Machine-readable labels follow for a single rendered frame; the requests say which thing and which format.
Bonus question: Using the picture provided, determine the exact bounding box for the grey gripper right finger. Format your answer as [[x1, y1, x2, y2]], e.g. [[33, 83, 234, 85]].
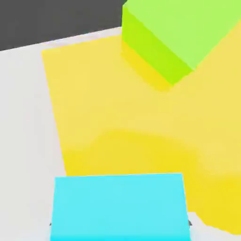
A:
[[187, 211, 210, 241]]

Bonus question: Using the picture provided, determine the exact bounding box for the large yellow box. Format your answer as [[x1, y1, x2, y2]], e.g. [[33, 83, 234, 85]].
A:
[[40, 24, 241, 236]]

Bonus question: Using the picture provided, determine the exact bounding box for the small cyan cube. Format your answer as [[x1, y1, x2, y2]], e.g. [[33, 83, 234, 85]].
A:
[[49, 172, 192, 241]]

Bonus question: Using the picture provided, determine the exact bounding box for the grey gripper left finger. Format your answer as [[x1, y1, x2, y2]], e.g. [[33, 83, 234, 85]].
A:
[[38, 222, 56, 241]]

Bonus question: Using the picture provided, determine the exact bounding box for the small lime green cube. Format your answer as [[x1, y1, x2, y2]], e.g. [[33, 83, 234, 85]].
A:
[[120, 0, 241, 88]]

